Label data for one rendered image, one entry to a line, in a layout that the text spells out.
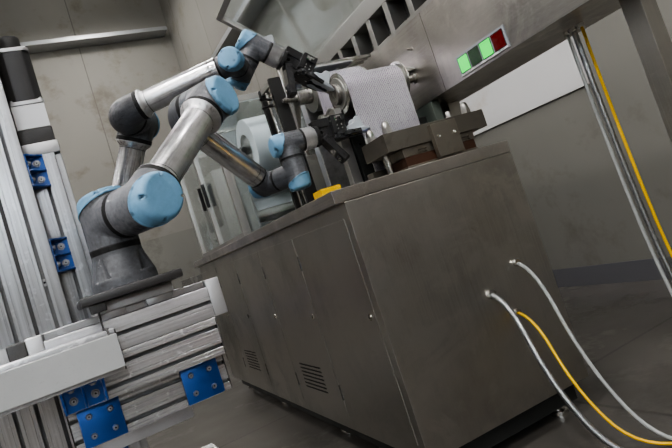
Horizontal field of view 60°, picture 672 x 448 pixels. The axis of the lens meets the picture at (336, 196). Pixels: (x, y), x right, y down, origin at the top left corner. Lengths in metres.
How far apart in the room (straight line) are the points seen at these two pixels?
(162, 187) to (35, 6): 9.31
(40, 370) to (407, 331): 0.94
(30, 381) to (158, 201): 0.43
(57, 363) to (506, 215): 1.33
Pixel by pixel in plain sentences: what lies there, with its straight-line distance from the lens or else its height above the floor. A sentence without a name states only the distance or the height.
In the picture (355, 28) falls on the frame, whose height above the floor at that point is 1.59.
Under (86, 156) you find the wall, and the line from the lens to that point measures 9.73.
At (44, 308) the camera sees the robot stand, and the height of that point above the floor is 0.83.
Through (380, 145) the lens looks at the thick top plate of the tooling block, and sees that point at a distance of 1.86.
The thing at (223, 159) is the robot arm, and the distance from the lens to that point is 1.83.
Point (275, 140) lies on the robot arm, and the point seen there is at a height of 1.12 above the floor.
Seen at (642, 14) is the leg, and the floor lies 1.08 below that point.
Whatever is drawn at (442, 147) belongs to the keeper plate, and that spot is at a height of 0.94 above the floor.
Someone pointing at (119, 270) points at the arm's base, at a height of 0.85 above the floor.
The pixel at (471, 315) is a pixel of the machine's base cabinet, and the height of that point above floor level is 0.43.
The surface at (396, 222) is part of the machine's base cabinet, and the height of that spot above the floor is 0.76.
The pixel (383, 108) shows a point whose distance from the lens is 2.10.
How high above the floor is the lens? 0.78
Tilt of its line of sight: 4 degrees up
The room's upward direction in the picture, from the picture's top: 18 degrees counter-clockwise
